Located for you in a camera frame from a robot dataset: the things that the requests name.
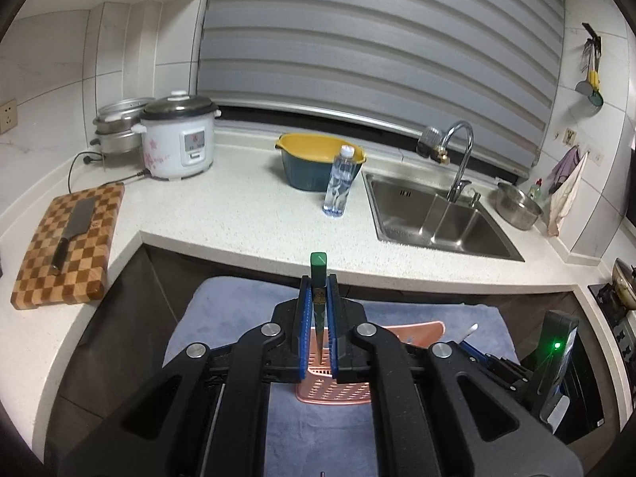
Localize clear water bottle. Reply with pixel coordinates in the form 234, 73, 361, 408
322, 144, 357, 217

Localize chrome kitchen faucet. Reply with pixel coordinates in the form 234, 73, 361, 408
415, 121, 474, 202

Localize teal yellow colander bowl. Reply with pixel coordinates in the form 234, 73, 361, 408
275, 132, 366, 193

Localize checkered wooden cutting board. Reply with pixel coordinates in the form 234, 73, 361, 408
11, 183, 125, 310

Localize steel steamer pot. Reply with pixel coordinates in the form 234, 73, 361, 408
89, 97, 154, 155

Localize grey window blind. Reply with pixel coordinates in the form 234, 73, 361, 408
197, 0, 565, 176

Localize kitchen cleaver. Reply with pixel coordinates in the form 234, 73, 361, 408
50, 196, 97, 275

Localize purple hanging cloth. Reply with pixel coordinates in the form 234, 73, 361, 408
548, 145, 581, 195

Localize grey-blue fleece mat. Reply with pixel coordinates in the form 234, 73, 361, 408
164, 277, 518, 476

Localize stainless steel sink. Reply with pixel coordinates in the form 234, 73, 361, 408
365, 173, 523, 262

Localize wall power socket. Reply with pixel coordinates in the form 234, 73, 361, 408
0, 99, 18, 135

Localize green dish soap bottle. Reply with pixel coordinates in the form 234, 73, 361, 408
528, 179, 543, 204

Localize cream hanging towel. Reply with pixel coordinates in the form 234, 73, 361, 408
547, 153, 589, 237

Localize gas stove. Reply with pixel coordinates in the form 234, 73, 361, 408
589, 283, 635, 376

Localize white rice cooker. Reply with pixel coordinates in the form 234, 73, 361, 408
132, 91, 221, 180

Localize steel wok pan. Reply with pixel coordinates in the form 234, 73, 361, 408
612, 257, 636, 310

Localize stainless steel bowl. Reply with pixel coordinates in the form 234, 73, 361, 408
495, 181, 543, 231

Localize black power cable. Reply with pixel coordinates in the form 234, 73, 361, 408
67, 151, 150, 195

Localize pink plastic utensil basket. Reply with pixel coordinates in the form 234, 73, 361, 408
294, 321, 446, 407

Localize hanging kitchen utensils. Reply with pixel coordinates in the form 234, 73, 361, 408
574, 23, 605, 109

